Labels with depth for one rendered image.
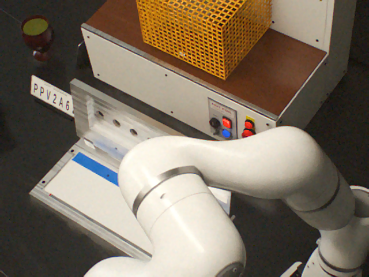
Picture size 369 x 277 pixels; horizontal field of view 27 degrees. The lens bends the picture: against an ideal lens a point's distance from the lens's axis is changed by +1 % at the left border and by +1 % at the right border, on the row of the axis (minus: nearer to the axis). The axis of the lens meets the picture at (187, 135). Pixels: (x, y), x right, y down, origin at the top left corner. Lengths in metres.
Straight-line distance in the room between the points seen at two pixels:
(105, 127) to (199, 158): 0.81
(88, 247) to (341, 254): 0.63
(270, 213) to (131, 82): 0.48
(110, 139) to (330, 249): 0.65
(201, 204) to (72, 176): 0.92
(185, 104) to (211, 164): 0.85
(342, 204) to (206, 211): 0.28
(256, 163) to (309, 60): 0.82
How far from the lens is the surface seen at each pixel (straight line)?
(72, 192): 1.80
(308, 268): 1.46
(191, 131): 1.88
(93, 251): 1.74
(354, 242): 1.32
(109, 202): 1.77
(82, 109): 1.77
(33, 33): 2.04
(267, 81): 1.71
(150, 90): 1.88
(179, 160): 0.98
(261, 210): 1.75
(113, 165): 1.82
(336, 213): 1.15
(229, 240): 0.92
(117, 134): 1.76
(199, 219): 0.92
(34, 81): 1.99
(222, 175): 0.99
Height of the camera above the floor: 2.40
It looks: 54 degrees down
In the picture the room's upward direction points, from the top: 8 degrees counter-clockwise
